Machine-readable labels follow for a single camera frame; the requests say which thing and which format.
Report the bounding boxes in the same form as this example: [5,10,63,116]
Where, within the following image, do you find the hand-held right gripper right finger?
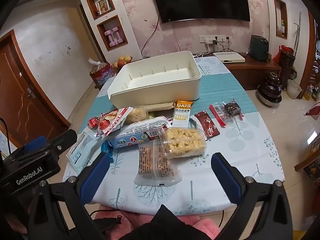
[211,152,293,240]

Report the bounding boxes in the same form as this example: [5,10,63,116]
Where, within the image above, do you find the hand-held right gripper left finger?
[26,152,112,240]

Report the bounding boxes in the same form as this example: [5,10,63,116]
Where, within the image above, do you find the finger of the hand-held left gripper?
[22,129,77,156]

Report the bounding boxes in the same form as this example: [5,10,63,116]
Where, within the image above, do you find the light blue snack packet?
[66,126,103,173]

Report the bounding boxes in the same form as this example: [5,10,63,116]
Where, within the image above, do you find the clear yellow puffed snack packet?
[160,127,208,159]

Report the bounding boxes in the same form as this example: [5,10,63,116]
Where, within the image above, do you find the dark red brown snack packet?
[194,110,220,140]

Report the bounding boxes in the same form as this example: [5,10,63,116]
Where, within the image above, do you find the blue white snack packet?
[107,116,173,148]

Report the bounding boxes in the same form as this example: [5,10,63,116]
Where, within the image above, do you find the clear brown biscuit packet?
[134,140,182,187]

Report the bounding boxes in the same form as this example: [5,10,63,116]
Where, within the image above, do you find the red-edged clear brownie packet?
[209,99,243,126]

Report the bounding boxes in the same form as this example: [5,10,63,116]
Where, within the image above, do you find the orange white oat bar packet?
[173,100,195,128]

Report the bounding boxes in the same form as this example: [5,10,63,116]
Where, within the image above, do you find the beige kraft snack packet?
[146,102,177,112]

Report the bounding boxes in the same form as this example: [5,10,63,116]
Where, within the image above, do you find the white plastic storage box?
[107,51,202,108]

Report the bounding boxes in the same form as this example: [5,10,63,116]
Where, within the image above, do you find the blue foil snack wrapper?
[101,141,113,155]

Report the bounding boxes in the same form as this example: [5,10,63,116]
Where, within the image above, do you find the teal white leaf-print tablecloth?
[61,56,285,215]

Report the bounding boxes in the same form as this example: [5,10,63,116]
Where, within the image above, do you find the red white snack packet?
[96,107,133,137]

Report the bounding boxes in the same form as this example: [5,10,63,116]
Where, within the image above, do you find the brown wooden door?
[0,29,72,148]

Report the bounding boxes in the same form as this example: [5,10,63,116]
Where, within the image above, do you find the person's pink fleece clothing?
[95,205,225,240]

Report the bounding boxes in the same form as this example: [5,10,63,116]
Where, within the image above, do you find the dark cloth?
[120,204,200,240]

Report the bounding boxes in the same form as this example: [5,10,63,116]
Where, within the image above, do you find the clear pale lumpy snack packet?
[125,106,149,125]

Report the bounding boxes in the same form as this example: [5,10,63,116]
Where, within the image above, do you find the red plastic bag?
[89,58,113,87]

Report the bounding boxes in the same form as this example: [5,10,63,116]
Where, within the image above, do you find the wooden side furniture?
[295,140,320,178]

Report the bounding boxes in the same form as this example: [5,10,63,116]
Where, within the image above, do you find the dark brown tiered vase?
[257,72,282,108]

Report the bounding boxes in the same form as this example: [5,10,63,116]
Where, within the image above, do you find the fruit bowl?
[111,56,133,69]

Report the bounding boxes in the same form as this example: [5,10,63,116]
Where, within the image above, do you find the wooden television cabinet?
[195,52,282,90]

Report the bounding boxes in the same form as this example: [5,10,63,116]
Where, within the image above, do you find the white bucket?
[286,79,302,99]

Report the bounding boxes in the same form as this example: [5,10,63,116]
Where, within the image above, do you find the white set-top box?
[213,52,245,63]

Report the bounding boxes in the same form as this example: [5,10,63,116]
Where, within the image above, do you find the tall dark red holder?
[274,45,297,90]

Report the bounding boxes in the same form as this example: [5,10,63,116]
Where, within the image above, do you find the dark green appliance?
[249,35,270,62]

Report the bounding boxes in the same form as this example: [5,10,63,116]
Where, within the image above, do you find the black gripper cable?
[0,117,12,155]

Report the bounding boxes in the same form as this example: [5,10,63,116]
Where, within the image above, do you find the bottles by the wall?
[302,84,320,102]

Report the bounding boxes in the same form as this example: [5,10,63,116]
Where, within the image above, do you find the white wall shelf unit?
[74,0,140,63]

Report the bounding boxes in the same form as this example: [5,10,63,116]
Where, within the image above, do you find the black television cable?
[141,15,160,58]

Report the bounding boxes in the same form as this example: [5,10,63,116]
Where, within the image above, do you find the white wall socket strip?
[199,35,230,44]

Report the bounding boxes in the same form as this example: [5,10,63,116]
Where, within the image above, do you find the white picture frame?
[96,0,109,15]

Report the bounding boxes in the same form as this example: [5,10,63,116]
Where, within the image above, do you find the wooden wall niches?
[269,0,288,39]

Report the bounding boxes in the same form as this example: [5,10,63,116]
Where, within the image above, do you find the black wall television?
[148,0,251,24]

